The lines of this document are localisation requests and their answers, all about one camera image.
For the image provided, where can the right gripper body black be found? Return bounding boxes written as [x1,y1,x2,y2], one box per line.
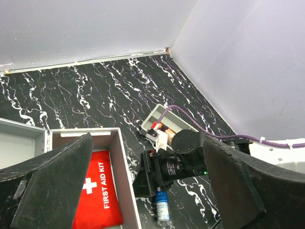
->
[132,150,173,198]

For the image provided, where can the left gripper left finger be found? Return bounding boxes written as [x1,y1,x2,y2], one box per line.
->
[0,133,93,229]

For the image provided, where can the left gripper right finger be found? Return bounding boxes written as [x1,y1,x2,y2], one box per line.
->
[203,136,305,229]

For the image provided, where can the white blue spray bottle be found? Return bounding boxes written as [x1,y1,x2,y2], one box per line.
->
[155,190,172,227]

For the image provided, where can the red first aid pouch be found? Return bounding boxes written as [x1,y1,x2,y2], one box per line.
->
[72,150,123,229]

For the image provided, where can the grey divided plastic tray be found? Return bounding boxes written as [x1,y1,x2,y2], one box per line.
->
[139,104,198,142]

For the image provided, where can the brown bottle orange cap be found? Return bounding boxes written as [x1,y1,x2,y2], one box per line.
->
[160,126,176,144]

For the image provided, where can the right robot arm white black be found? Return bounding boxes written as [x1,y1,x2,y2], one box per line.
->
[133,129,305,201]

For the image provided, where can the grey metal medicine case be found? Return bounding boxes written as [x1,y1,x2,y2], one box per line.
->
[0,119,141,229]

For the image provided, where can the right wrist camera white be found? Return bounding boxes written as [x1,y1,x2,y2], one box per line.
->
[147,122,168,152]

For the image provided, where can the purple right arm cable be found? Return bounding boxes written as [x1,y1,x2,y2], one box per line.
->
[157,104,305,150]

